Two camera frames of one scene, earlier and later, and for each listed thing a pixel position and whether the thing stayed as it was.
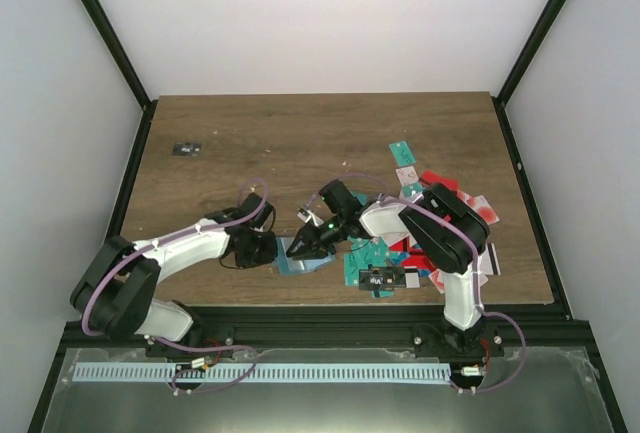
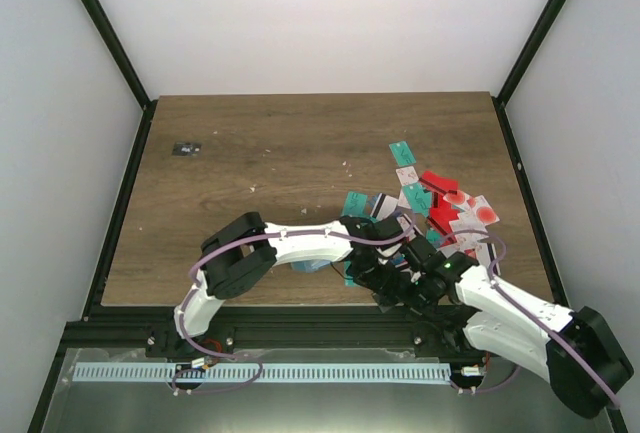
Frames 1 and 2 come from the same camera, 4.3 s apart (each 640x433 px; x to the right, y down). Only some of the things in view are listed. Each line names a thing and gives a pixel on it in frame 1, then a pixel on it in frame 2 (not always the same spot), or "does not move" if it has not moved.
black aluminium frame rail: [543, 326] does not move
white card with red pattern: [407, 175] does not move
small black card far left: [187, 149] does not move
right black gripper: [313, 244] to [402, 295]
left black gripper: [268, 257] to [377, 284]
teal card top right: [402, 153] does not move
